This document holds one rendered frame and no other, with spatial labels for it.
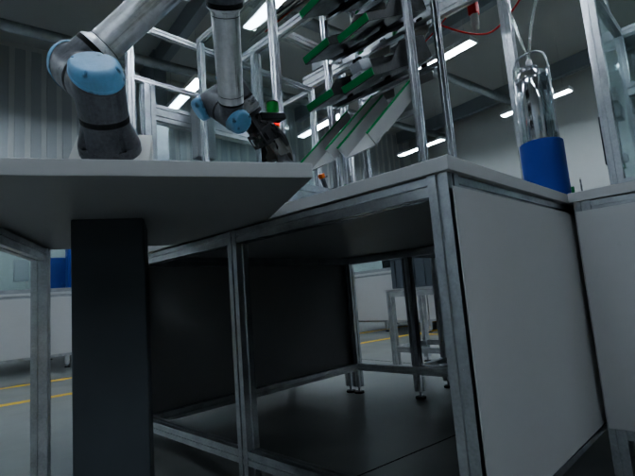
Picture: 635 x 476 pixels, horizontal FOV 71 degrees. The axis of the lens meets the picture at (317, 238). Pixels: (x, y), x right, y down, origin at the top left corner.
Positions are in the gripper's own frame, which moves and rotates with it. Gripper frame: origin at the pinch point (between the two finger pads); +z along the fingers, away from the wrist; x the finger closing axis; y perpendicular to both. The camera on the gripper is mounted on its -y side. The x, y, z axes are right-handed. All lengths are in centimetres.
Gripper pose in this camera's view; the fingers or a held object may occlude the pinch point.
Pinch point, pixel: (286, 158)
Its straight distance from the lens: 163.4
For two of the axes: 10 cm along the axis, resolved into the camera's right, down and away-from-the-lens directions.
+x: 7.0, -1.5, -6.9
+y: -4.8, 6.2, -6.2
